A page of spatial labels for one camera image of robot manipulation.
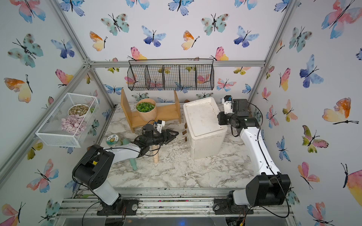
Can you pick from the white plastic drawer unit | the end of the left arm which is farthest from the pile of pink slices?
the white plastic drawer unit

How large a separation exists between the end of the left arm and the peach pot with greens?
16 centimetres

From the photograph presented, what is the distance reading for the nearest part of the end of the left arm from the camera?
726 millimetres

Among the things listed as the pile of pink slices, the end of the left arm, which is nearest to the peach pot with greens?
the end of the left arm

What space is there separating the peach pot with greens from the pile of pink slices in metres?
0.33

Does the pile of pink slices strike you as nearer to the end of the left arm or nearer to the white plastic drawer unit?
the end of the left arm

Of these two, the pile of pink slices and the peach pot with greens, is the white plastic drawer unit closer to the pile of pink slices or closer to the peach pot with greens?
the peach pot with greens

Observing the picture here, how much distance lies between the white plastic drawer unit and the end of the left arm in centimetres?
12

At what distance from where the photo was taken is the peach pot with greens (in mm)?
932

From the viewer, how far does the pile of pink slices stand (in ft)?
2.08

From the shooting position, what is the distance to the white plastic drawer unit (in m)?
0.75
